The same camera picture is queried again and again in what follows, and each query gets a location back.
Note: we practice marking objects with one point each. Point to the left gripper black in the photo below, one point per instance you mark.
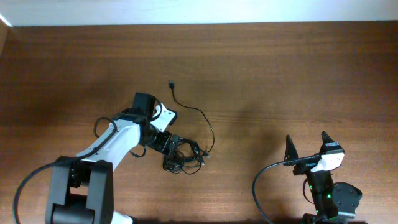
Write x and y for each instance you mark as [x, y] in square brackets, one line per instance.
[170, 145]

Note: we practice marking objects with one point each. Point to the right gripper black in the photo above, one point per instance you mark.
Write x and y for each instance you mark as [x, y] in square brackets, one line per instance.
[291, 152]

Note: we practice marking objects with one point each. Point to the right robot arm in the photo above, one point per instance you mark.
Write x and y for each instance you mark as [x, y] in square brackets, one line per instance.
[334, 202]

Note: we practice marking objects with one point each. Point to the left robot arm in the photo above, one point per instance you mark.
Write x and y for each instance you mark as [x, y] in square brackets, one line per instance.
[81, 187]

